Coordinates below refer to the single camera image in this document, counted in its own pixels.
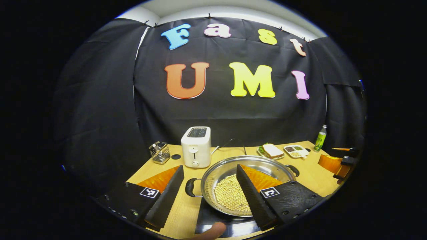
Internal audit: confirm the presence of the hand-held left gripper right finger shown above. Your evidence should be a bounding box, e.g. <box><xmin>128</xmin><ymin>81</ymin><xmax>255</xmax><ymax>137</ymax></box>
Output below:
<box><xmin>236</xmin><ymin>164</ymin><xmax>325</xmax><ymax>231</ymax></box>

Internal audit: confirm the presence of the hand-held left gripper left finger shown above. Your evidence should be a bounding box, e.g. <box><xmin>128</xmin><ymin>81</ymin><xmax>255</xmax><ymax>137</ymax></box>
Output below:
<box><xmin>97</xmin><ymin>165</ymin><xmax>185</xmax><ymax>230</ymax></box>

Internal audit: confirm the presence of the stainless steel pot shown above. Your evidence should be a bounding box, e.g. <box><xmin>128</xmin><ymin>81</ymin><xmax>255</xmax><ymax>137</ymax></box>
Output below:
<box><xmin>185</xmin><ymin>155</ymin><xmax>300</xmax><ymax>218</ymax></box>

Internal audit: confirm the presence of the black induction cooktop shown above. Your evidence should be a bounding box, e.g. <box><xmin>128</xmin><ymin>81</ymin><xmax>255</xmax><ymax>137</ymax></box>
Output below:
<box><xmin>194</xmin><ymin>197</ymin><xmax>264</xmax><ymax>238</ymax></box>

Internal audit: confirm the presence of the green label drink bottle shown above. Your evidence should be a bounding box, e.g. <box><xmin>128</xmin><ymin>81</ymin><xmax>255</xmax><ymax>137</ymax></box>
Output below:
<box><xmin>314</xmin><ymin>125</ymin><xmax>327</xmax><ymax>152</ymax></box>

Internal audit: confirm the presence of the pile of soybeans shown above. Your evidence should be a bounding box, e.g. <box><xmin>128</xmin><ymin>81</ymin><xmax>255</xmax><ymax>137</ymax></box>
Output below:
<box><xmin>213</xmin><ymin>174</ymin><xmax>252</xmax><ymax>212</ymax></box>

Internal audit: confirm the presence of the white divided bean tray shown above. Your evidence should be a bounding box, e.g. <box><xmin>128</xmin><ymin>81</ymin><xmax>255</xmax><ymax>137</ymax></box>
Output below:
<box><xmin>284</xmin><ymin>145</ymin><xmax>310</xmax><ymax>158</ymax></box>

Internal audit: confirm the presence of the white rectangular plate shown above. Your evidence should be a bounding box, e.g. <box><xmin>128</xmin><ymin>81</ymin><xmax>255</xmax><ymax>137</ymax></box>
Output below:
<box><xmin>257</xmin><ymin>147</ymin><xmax>286</xmax><ymax>160</ymax></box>

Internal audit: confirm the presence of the sandwich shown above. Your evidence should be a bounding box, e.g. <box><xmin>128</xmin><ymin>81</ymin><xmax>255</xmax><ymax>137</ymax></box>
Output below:
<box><xmin>259</xmin><ymin>143</ymin><xmax>285</xmax><ymax>158</ymax></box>

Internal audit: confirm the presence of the white toaster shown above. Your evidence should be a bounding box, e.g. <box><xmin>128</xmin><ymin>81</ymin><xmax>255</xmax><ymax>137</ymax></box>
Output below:
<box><xmin>180</xmin><ymin>126</ymin><xmax>212</xmax><ymax>168</ymax></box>

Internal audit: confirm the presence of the wire mesh utensil basket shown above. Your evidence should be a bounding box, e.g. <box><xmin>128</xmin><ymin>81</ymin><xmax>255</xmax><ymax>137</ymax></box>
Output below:
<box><xmin>149</xmin><ymin>141</ymin><xmax>171</xmax><ymax>165</ymax></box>

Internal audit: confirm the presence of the black power cable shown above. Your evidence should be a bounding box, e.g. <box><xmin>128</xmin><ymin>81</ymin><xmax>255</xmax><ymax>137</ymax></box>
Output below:
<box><xmin>219</xmin><ymin>138</ymin><xmax>248</xmax><ymax>156</ymax></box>

